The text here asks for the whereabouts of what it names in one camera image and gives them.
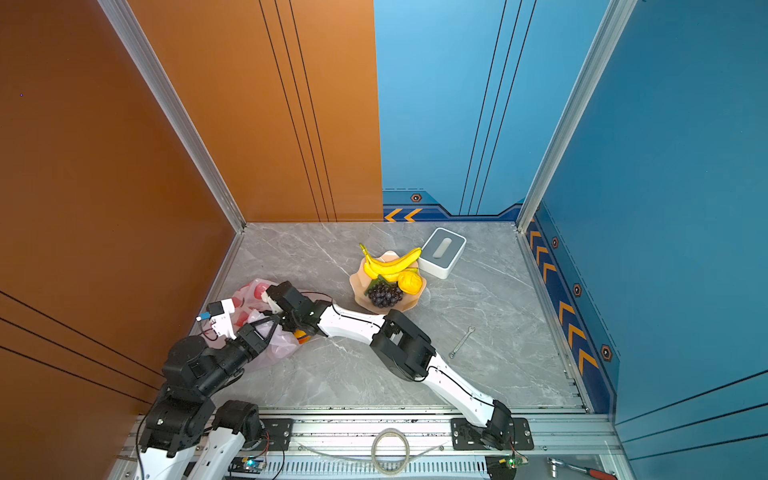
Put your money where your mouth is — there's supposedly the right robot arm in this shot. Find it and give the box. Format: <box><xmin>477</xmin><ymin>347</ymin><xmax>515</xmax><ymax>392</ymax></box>
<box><xmin>262</xmin><ymin>281</ymin><xmax>512</xmax><ymax>450</ymax></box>

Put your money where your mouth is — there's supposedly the wooden fruit plate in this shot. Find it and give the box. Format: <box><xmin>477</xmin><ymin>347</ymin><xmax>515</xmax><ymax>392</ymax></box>
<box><xmin>349</xmin><ymin>246</ymin><xmax>427</xmax><ymax>314</ymax></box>

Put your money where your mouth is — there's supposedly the green circuit board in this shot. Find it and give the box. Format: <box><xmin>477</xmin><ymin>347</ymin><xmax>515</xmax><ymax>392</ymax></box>
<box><xmin>227</xmin><ymin>456</ymin><xmax>267</xmax><ymax>475</ymax></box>
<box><xmin>485</xmin><ymin>454</ymin><xmax>529</xmax><ymax>480</ymax></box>

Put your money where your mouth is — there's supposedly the coiled clear tube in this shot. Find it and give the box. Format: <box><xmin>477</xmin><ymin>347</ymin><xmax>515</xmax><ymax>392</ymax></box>
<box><xmin>296</xmin><ymin>427</ymin><xmax>445</xmax><ymax>476</ymax></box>

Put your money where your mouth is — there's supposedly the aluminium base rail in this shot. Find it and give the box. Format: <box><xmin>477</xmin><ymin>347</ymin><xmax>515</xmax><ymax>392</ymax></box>
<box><xmin>119</xmin><ymin>407</ymin><xmax>631</xmax><ymax>480</ymax></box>

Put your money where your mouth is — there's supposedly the yellow banana bunch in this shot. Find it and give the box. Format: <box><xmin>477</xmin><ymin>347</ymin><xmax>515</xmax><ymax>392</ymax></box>
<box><xmin>360</xmin><ymin>244</ymin><xmax>422</xmax><ymax>283</ymax></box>

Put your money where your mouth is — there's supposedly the yellow bell pepper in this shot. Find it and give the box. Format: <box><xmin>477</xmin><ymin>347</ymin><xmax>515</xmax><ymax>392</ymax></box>
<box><xmin>397</xmin><ymin>268</ymin><xmax>423</xmax><ymax>295</ymax></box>

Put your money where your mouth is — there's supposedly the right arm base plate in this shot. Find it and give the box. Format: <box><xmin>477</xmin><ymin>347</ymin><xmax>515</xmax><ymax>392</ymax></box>
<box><xmin>450</xmin><ymin>417</ymin><xmax>535</xmax><ymax>451</ymax></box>

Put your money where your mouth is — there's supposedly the aluminium corner post right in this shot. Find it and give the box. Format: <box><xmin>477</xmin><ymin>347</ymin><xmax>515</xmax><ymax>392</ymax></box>
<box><xmin>515</xmin><ymin>0</ymin><xmax>637</xmax><ymax>234</ymax></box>

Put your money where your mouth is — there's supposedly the right green circuit board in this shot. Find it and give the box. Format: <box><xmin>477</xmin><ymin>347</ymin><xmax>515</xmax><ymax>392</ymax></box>
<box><xmin>485</xmin><ymin>454</ymin><xmax>529</xmax><ymax>480</ymax></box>

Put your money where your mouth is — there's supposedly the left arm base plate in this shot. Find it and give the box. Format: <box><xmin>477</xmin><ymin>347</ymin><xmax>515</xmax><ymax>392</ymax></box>
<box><xmin>255</xmin><ymin>418</ymin><xmax>294</xmax><ymax>453</ymax></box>

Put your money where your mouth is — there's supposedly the red handled screwdriver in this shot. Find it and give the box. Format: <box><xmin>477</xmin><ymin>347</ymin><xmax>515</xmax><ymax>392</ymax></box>
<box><xmin>546</xmin><ymin>457</ymin><xmax>617</xmax><ymax>480</ymax></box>

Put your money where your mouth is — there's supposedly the pink printed plastic bag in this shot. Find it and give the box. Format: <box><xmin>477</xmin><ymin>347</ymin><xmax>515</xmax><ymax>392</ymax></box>
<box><xmin>201</xmin><ymin>278</ymin><xmax>300</xmax><ymax>373</ymax></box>

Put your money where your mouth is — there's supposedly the aluminium corner post left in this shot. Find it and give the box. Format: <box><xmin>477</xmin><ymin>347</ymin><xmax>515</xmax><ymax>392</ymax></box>
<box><xmin>98</xmin><ymin>0</ymin><xmax>246</xmax><ymax>234</ymax></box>

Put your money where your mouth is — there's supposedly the white grey tissue box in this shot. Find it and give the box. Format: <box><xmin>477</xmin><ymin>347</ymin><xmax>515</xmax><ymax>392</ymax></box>
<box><xmin>418</xmin><ymin>227</ymin><xmax>467</xmax><ymax>280</ymax></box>

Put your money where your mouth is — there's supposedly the silver wrench on table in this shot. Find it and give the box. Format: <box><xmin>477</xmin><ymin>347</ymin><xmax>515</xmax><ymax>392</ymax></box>
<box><xmin>448</xmin><ymin>326</ymin><xmax>476</xmax><ymax>359</ymax></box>

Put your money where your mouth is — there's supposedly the left green circuit board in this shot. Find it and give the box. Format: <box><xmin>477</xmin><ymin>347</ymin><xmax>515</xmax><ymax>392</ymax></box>
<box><xmin>227</xmin><ymin>456</ymin><xmax>267</xmax><ymax>475</ymax></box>

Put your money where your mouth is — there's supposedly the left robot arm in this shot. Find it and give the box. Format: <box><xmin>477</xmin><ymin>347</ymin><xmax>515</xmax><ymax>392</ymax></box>
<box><xmin>135</xmin><ymin>325</ymin><xmax>271</xmax><ymax>479</ymax></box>

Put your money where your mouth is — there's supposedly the aluminium corner post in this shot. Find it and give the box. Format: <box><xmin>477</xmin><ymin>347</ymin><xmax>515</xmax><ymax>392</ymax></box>
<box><xmin>515</xmin><ymin>0</ymin><xmax>637</xmax><ymax>234</ymax></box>
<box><xmin>98</xmin><ymin>0</ymin><xmax>246</xmax><ymax>234</ymax></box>

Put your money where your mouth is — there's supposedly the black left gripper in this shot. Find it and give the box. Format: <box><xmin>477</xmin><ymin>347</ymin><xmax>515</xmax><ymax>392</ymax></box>
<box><xmin>198</xmin><ymin>313</ymin><xmax>280</xmax><ymax>400</ymax></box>

